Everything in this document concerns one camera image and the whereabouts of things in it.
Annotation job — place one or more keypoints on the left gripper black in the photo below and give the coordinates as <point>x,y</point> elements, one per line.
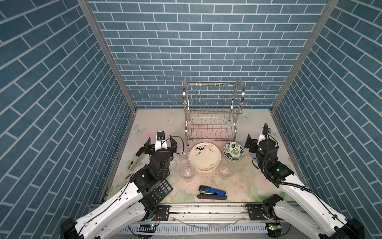
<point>171,149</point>

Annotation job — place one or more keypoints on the black calculator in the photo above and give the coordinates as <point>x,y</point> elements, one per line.
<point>161,191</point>

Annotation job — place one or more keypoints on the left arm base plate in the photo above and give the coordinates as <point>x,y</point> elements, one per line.
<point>160,213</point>

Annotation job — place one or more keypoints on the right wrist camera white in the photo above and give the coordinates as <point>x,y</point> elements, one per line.
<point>262,135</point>

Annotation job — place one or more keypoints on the aluminium front rail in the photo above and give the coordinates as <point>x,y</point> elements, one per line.
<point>208,212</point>

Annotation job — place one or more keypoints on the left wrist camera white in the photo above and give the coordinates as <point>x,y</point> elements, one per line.
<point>161,142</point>

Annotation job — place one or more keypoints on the steel two-tier dish rack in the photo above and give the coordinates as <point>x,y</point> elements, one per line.
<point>212,109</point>

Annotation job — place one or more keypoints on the clear glass cup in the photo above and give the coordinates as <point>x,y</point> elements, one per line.
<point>226,170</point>
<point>187,171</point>
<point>183,156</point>

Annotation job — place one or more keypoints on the green leaf pattern bowl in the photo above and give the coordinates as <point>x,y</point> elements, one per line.
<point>233,151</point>

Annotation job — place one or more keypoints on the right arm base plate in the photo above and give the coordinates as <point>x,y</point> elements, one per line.
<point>253,211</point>

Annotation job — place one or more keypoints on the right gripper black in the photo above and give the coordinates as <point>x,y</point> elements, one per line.
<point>253,144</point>

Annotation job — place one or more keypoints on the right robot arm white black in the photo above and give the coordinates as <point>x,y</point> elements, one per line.
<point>319,221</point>

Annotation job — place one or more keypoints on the white plate with painted design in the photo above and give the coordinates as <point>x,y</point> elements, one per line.
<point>204,157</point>

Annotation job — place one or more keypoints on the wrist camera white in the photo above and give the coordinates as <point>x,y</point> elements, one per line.
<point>161,142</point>
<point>262,135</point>

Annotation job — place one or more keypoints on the grey black stapler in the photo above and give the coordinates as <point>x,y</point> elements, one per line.
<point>137,160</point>

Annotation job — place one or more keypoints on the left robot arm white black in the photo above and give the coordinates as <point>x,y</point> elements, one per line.
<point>138,199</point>

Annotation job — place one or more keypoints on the blue black stapler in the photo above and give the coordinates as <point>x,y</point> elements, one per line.
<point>209,193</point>

